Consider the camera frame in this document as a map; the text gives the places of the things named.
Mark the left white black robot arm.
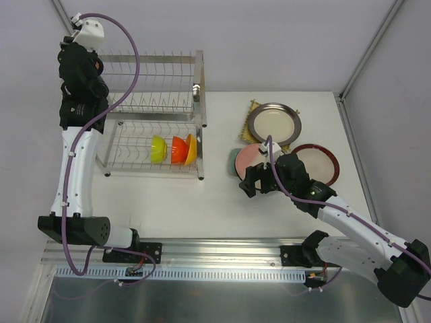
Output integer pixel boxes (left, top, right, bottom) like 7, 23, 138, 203
38, 37, 141, 262

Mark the white slotted cable duct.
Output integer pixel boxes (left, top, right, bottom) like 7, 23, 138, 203
53, 266, 306, 283

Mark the aluminium mounting rail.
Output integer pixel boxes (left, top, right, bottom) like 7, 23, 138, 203
40, 237, 324, 272

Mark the yellow orange bowl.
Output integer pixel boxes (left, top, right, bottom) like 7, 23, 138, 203
184, 133, 197, 166

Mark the steel two-tier dish rack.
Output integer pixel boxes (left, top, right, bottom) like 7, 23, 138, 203
96, 50, 207, 180

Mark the red orange bowl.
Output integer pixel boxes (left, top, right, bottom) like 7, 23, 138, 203
170, 136, 189, 164

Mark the cream plate with red rim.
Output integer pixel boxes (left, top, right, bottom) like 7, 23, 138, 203
292, 143, 340, 186

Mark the pink and cream floral plate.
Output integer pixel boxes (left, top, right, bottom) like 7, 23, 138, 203
235, 143, 271, 192

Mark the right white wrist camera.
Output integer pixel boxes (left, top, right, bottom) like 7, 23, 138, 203
258, 142, 284, 164

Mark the yellow woven bamboo mat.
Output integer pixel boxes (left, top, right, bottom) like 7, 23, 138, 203
237, 98, 300, 151

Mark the lime green bowl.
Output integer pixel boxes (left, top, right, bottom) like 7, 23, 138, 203
151, 135, 168, 164

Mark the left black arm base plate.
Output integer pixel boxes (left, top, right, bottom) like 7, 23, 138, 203
102, 242, 163, 264

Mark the teal square plate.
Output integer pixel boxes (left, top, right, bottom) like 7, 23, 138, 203
227, 148, 242, 177

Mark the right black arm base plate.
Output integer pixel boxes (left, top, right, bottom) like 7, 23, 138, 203
279, 245, 304, 267

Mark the cream plate with metallic rim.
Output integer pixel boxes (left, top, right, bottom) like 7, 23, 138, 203
246, 102, 303, 147

